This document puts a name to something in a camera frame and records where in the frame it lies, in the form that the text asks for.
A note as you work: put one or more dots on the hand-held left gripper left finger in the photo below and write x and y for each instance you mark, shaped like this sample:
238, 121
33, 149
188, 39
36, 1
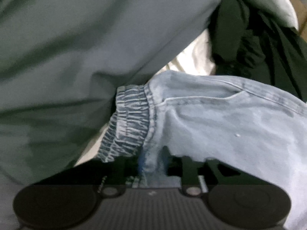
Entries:
112, 172

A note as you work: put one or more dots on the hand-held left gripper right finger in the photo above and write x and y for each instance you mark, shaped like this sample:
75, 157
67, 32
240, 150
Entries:
189, 172

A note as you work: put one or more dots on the light blue denim pants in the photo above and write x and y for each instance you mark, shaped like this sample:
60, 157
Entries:
215, 124

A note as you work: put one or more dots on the white printed bed sheet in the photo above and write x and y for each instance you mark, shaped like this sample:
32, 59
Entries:
191, 55

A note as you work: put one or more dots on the grey blanket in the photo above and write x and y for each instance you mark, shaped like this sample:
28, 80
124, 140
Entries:
84, 52

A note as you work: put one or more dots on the black garment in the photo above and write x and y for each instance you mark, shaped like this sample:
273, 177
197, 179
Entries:
259, 48

